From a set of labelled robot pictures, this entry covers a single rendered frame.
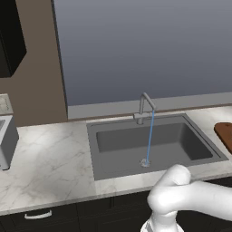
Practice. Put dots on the large window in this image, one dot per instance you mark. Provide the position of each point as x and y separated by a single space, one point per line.
145 48

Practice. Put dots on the grey kitchen sink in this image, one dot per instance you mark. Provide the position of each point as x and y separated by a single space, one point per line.
139 145

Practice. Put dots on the black wall cabinet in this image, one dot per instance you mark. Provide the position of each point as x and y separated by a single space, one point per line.
11 39

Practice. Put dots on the blue water stream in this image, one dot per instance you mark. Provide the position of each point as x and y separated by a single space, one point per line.
149 139

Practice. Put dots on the brown wooden cutting board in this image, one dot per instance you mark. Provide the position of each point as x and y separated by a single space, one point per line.
226 131

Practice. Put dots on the black cabinet door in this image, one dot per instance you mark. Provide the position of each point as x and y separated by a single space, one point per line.
111 213

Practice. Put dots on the black drawer front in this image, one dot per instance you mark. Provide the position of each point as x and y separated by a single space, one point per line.
39 218

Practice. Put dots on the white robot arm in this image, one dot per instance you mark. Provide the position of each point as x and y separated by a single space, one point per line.
181 196

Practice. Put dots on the grey toaster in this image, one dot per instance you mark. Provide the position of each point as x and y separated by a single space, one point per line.
6 142

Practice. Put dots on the grey sink faucet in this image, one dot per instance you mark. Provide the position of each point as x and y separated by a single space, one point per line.
142 108

